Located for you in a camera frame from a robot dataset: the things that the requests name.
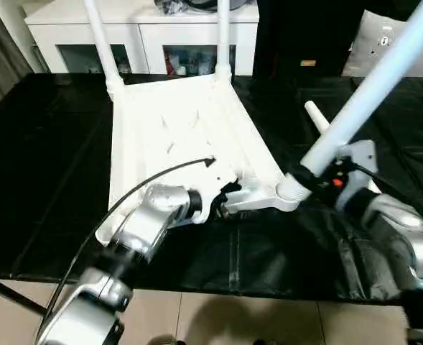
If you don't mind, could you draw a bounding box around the white plastic table top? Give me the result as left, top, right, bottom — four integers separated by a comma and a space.
93, 72, 302, 245

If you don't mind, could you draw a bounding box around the black cabinet with yellow label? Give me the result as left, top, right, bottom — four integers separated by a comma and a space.
258, 0, 370, 78

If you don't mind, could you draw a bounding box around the grey cushion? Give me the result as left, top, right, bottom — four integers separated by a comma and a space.
343, 9, 423, 78

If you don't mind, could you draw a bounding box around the black table mat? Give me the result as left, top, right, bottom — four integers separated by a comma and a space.
0, 70, 423, 303

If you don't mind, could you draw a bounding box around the white glass-door cabinet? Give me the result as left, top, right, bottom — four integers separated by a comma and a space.
24, 0, 261, 76

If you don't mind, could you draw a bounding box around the black table frame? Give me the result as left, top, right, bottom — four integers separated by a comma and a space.
0, 279, 50, 317

